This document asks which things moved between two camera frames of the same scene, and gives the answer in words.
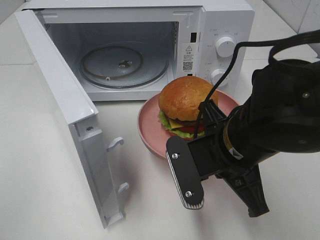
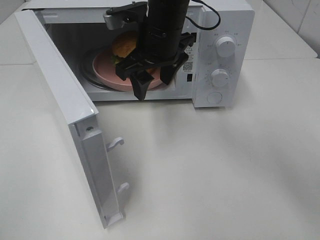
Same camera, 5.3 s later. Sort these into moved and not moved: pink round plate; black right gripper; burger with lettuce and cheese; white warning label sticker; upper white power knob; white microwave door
Moved: burger with lettuce and cheese; black right gripper; pink round plate
Not moved: white warning label sticker; white microwave door; upper white power knob
